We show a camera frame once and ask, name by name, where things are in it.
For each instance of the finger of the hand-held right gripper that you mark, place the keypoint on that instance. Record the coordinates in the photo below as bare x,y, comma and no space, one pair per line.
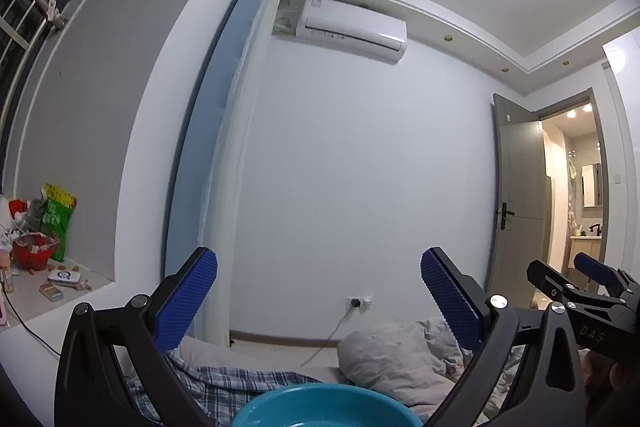
547,282
595,269

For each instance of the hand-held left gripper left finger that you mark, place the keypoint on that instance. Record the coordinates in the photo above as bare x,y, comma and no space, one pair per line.
185,302

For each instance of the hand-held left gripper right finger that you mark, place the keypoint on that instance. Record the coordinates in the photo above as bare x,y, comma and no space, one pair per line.
450,297

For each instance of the blue plastic basin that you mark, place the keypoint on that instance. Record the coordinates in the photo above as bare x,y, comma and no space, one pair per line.
325,407

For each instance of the person's right hand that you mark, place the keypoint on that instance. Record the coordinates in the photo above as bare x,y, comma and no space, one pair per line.
622,377

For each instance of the bathroom vanity cabinet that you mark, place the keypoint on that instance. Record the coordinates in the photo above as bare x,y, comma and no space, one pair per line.
582,252

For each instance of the black faucet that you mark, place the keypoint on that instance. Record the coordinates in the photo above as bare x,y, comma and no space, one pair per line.
595,229

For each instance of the grey duvet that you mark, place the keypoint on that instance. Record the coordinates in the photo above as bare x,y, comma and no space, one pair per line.
390,357

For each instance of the bathroom mirror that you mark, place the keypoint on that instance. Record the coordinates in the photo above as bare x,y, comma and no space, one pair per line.
591,184

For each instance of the blue plaid blanket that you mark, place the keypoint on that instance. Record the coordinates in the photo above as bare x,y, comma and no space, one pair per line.
240,379

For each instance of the grey door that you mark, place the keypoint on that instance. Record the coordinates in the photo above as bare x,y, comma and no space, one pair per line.
520,167

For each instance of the white oval case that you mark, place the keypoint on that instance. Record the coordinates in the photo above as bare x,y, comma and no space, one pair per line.
64,277

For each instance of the small yellow green box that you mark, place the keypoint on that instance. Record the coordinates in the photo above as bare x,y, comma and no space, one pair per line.
52,293

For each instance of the green snack bag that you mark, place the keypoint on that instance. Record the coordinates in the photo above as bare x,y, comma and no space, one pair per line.
57,219

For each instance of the red basket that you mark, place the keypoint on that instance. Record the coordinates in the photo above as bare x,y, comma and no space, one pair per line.
32,254

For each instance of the blue curtain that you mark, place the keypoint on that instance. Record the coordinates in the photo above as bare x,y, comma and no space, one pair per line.
220,132

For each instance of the white air conditioner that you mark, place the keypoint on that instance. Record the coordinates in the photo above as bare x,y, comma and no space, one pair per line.
350,27

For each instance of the metal window railing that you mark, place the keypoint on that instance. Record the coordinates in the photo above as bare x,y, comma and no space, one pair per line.
56,19

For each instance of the white wall socket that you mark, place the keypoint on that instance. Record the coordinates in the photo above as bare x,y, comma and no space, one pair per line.
360,299

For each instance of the grey door frame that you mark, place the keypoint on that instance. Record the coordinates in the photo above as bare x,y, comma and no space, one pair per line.
570,99

